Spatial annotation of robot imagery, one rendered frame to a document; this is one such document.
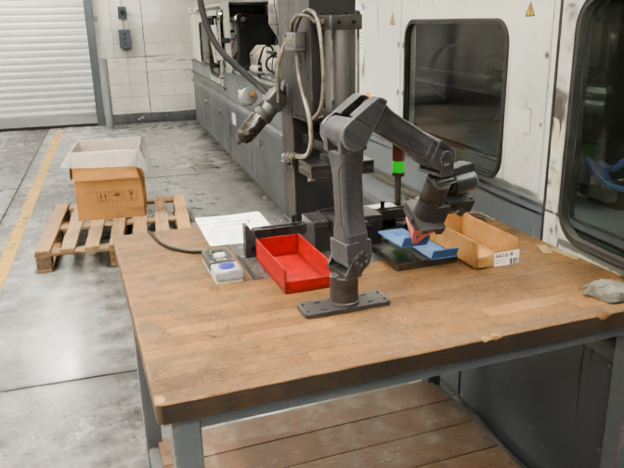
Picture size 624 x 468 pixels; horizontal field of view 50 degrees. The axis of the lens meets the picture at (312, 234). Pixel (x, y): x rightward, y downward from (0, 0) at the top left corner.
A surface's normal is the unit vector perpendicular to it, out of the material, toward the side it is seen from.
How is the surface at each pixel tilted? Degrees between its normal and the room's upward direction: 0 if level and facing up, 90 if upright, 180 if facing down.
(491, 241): 90
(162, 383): 0
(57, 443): 0
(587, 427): 90
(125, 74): 90
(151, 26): 90
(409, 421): 0
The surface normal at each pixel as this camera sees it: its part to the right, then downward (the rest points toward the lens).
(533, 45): -0.96, 0.11
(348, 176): 0.45, 0.36
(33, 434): -0.02, -0.95
